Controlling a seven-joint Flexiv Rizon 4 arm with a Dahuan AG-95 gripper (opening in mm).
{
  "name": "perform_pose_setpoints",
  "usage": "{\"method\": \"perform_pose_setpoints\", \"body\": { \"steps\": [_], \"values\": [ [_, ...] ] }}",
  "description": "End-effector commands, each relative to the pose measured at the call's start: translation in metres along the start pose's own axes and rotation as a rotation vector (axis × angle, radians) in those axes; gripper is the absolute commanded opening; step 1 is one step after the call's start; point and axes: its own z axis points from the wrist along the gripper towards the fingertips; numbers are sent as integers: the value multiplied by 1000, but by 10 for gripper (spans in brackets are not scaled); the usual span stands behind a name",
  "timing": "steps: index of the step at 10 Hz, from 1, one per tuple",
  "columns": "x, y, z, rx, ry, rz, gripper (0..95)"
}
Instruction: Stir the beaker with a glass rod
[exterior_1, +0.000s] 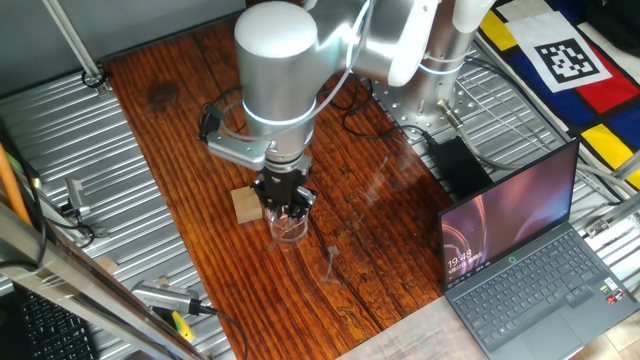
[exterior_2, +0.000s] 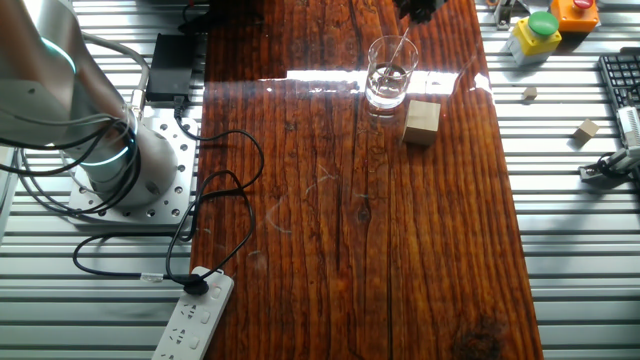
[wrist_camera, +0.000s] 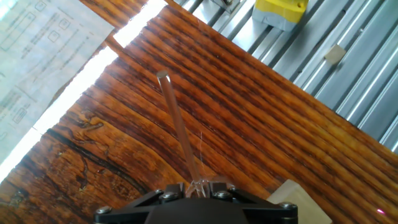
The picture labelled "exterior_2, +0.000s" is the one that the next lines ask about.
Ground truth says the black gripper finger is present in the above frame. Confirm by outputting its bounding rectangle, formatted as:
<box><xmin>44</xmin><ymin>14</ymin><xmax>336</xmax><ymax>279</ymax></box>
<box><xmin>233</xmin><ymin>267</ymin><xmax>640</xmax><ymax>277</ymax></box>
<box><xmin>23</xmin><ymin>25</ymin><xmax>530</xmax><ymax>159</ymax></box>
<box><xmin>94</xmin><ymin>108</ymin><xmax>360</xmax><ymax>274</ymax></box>
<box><xmin>393</xmin><ymin>0</ymin><xmax>420</xmax><ymax>24</ymax></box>
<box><xmin>418</xmin><ymin>0</ymin><xmax>448</xmax><ymax>25</ymax></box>

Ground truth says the clear glass rod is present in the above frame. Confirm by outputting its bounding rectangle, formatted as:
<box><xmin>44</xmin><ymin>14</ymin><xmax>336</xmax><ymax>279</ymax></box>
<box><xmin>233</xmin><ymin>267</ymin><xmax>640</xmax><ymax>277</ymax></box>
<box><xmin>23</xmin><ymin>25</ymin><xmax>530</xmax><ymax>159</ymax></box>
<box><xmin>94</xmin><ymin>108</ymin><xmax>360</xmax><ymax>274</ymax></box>
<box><xmin>382</xmin><ymin>25</ymin><xmax>412</xmax><ymax>84</ymax></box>

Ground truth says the clear glass beaker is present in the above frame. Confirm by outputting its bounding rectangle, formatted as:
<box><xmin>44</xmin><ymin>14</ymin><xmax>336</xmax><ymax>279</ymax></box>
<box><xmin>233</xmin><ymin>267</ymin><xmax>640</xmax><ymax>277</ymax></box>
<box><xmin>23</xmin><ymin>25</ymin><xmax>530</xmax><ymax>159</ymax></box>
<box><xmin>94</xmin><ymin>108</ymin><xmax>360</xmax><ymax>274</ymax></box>
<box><xmin>364</xmin><ymin>34</ymin><xmax>420</xmax><ymax>112</ymax></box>

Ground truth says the yellow box green button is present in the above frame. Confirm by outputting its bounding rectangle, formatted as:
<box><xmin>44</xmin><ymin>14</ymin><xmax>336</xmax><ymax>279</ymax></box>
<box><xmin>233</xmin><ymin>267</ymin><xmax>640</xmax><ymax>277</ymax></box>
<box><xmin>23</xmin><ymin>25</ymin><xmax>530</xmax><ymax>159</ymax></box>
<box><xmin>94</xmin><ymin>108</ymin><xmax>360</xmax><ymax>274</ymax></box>
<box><xmin>504</xmin><ymin>10</ymin><xmax>564</xmax><ymax>67</ymax></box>

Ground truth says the large light wooden block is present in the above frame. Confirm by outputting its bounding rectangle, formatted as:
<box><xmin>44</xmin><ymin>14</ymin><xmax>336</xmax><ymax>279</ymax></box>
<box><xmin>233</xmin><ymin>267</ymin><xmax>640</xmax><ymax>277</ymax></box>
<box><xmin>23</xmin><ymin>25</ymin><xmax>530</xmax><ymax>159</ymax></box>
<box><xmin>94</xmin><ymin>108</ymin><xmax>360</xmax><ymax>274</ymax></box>
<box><xmin>402</xmin><ymin>99</ymin><xmax>442</xmax><ymax>147</ymax></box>

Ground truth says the orange box red button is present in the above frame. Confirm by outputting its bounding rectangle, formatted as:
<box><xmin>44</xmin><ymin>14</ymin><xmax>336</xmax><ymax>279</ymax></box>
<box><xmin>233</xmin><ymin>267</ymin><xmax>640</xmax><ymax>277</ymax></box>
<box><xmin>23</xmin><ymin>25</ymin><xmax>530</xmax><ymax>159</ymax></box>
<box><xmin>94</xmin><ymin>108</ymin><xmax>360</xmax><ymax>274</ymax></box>
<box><xmin>549</xmin><ymin>0</ymin><xmax>601</xmax><ymax>34</ymax></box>

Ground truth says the black keyboard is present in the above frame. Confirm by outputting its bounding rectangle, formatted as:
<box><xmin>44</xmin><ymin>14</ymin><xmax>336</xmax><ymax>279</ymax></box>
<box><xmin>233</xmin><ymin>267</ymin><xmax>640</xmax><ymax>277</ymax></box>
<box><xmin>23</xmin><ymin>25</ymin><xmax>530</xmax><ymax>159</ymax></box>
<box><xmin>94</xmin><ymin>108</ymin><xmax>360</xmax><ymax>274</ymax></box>
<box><xmin>598</xmin><ymin>47</ymin><xmax>640</xmax><ymax>110</ymax></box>

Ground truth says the black power adapter brick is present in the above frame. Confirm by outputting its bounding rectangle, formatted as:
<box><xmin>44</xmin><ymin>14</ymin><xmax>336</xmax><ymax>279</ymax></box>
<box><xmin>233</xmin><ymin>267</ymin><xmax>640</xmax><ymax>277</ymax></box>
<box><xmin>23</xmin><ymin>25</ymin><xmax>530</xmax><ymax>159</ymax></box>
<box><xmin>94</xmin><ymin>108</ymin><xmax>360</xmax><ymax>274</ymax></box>
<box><xmin>144</xmin><ymin>32</ymin><xmax>196</xmax><ymax>104</ymax></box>

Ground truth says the white power strip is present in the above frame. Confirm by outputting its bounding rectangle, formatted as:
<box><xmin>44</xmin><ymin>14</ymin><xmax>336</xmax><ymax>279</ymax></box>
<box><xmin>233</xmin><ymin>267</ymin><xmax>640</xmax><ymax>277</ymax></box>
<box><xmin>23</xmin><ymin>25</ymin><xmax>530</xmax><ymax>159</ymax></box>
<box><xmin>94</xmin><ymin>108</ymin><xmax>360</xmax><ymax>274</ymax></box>
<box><xmin>151</xmin><ymin>266</ymin><xmax>235</xmax><ymax>360</ymax></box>

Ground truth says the grey metal bracket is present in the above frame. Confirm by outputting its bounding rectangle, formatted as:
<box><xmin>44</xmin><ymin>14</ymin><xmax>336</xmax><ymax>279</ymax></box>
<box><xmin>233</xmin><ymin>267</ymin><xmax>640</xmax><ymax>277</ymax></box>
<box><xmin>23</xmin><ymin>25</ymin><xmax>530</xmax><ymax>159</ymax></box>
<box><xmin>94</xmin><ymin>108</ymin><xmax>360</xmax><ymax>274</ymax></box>
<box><xmin>492</xmin><ymin>0</ymin><xmax>532</xmax><ymax>31</ymax></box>

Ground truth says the black power cable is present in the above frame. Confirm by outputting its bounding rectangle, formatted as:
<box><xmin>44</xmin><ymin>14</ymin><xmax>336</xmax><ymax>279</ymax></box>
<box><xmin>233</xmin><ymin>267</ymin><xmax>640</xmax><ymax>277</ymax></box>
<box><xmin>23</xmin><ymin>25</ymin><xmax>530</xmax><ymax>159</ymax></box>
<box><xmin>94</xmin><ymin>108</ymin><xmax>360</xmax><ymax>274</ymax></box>
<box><xmin>72</xmin><ymin>97</ymin><xmax>266</xmax><ymax>297</ymax></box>

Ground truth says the black adapter output cable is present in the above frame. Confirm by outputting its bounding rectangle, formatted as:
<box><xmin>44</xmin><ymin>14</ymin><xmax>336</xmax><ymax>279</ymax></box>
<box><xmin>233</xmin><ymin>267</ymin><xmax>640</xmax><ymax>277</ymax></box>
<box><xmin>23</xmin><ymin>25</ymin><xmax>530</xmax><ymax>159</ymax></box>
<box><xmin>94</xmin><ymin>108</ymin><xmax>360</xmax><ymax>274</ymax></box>
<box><xmin>179</xmin><ymin>0</ymin><xmax>211</xmax><ymax>35</ymax></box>

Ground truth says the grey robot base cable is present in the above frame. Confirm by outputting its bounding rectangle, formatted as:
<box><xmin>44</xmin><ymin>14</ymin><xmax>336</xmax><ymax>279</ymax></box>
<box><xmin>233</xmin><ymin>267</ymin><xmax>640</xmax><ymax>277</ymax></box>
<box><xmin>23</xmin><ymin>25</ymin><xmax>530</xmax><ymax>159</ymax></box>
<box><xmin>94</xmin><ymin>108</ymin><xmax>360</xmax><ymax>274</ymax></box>
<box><xmin>79</xmin><ymin>30</ymin><xmax>152</xmax><ymax>121</ymax></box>

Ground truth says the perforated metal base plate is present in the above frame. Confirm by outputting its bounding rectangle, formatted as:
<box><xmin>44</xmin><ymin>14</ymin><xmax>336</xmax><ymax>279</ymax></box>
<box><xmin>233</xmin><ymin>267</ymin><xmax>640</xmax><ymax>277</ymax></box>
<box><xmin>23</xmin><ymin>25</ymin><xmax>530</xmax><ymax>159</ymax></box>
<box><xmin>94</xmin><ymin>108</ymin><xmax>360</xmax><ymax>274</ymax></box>
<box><xmin>67</xmin><ymin>107</ymin><xmax>201</xmax><ymax>234</ymax></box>

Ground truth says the black cable loop bundle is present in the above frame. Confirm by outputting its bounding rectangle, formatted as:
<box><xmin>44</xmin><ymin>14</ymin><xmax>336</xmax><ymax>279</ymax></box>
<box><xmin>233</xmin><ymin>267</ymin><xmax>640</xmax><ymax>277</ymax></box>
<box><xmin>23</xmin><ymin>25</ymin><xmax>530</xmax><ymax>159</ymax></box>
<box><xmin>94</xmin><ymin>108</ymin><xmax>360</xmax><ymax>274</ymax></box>
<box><xmin>0</xmin><ymin>112</ymin><xmax>145</xmax><ymax>217</ymax></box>

